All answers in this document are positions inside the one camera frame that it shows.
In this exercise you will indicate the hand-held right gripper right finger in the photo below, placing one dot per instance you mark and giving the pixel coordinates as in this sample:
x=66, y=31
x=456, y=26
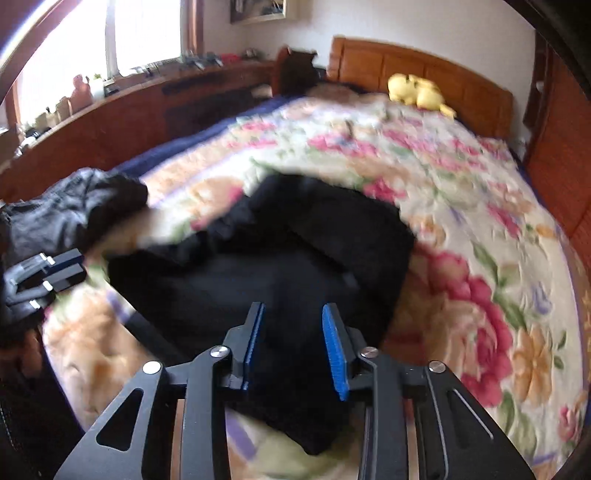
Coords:
x=334, y=350

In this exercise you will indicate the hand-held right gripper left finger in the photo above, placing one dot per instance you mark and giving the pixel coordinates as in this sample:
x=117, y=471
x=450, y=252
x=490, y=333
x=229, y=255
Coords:
x=255, y=350

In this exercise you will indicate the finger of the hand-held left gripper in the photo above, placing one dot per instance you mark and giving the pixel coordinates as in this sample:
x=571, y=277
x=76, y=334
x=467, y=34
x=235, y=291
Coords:
x=67, y=259
x=69, y=278

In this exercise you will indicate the black coat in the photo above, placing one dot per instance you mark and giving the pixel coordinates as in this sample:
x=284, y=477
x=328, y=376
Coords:
x=277, y=258

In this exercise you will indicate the dark grey cloth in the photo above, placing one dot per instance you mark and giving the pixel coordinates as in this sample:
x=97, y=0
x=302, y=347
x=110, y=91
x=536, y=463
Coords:
x=69, y=207

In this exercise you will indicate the person's dark clothing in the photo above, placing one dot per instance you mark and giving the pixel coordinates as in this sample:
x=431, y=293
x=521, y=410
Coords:
x=27, y=424

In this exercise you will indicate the wooden desk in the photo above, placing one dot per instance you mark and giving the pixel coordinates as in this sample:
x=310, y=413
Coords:
x=115, y=129

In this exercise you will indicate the pink plush figure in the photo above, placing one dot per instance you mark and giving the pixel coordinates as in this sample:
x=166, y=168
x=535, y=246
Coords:
x=82, y=90

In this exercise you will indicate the blue bed sheet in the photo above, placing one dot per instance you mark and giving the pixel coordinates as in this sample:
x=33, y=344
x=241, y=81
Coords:
x=194, y=138

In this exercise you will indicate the floral blanket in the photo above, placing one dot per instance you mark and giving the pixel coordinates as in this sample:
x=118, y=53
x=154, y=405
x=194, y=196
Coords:
x=461, y=207

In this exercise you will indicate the window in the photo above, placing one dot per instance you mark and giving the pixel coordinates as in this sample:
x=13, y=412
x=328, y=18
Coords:
x=138, y=32

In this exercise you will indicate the black device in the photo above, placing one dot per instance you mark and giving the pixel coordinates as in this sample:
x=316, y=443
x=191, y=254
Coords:
x=198, y=61

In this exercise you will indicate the red basket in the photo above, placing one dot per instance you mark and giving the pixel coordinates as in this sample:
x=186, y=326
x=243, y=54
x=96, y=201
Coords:
x=229, y=58

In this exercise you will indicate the yellow plush toy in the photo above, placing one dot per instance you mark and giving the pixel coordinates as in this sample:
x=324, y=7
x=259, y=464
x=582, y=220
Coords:
x=406, y=90

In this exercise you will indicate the dark wooden chair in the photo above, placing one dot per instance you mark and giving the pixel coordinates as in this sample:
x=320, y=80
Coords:
x=295, y=64

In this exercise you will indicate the wooden louvered wardrobe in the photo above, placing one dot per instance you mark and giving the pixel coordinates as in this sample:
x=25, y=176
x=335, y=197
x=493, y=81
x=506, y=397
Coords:
x=568, y=175

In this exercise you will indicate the wooden bed headboard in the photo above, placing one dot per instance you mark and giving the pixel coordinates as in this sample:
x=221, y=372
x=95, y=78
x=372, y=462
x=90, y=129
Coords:
x=369, y=60

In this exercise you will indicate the wooden niche shelf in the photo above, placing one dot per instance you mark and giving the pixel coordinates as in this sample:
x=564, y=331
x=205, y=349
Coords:
x=532, y=110

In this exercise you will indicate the white wall shelf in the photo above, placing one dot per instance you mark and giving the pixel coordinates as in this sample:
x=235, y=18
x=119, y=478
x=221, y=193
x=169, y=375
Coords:
x=258, y=17

